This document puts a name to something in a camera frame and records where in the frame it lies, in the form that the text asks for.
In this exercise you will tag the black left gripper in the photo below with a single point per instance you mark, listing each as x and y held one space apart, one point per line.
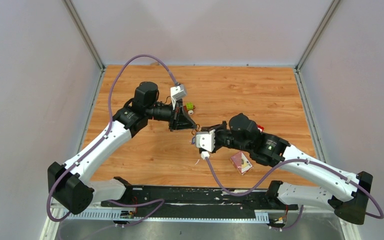
183 121

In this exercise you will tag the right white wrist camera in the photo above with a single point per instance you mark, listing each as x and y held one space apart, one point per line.
205 141

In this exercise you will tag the toy brick car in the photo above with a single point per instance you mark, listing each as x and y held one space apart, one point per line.
189 107

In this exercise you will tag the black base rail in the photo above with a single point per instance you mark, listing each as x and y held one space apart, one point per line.
202 202

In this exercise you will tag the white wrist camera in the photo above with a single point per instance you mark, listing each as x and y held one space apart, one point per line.
205 141
177 93

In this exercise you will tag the red toy window brick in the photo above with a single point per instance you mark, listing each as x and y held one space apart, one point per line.
260 128

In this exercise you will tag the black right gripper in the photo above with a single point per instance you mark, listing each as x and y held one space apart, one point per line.
217 128

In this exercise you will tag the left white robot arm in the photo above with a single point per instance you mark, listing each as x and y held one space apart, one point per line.
70 183

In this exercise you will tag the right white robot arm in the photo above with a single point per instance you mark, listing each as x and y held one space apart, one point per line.
345 193

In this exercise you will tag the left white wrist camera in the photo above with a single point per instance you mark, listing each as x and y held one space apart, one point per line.
177 93

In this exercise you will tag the red patterned card box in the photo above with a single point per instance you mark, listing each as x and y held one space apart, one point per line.
241 162

